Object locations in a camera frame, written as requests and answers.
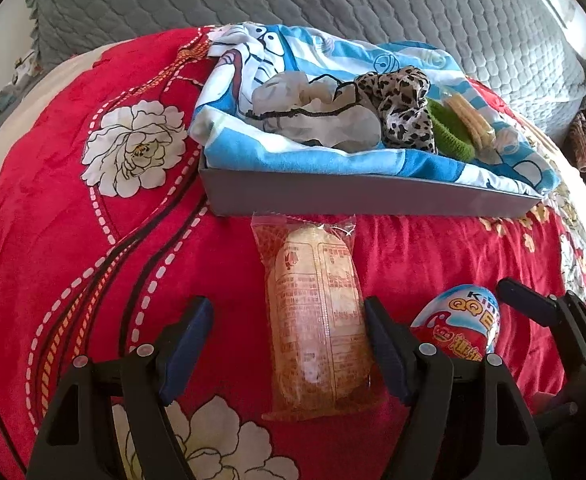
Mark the grey tray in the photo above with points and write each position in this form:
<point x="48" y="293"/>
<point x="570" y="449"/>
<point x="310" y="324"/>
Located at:
<point x="323" y="195"/>

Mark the red floral blanket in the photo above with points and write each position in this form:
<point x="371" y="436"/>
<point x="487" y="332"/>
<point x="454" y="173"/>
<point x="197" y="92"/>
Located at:
<point x="123" y="260"/>

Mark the wrapped yellow biscuit stick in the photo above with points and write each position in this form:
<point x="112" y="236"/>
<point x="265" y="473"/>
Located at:
<point x="465" y="112"/>

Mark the cream sheer scrunchie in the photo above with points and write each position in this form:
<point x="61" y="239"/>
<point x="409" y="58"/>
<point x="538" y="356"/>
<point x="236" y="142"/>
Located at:
<point x="353" y="125"/>

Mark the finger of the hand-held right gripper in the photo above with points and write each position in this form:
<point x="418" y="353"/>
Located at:
<point x="528" y="302"/>

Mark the red and white chocolate egg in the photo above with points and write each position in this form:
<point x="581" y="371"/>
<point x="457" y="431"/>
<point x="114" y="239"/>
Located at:
<point x="458" y="320"/>

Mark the clear rice cracker packet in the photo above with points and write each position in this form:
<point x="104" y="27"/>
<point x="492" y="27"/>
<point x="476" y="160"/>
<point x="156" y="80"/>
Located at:
<point x="318" y="310"/>

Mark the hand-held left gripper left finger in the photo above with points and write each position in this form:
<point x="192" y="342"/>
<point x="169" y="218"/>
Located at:
<point x="185" y="355"/>

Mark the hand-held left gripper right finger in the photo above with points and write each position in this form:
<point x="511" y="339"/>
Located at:
<point x="388" y="360"/>

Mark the beige bed sheet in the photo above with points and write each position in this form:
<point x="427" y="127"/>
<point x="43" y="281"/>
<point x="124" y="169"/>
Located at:
<point x="28" y="110"/>

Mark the green fuzzy scrunchie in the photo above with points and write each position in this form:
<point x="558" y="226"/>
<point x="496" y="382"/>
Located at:
<point x="448" y="132"/>

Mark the blue striped cartoon cloth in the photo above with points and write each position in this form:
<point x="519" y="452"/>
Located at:
<point x="253" y="145"/>

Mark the leopard print scrunchie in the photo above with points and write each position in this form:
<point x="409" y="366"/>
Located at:
<point x="403" y="120"/>

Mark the thin black hair band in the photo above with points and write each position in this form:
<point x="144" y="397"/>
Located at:
<point x="293" y="113"/>

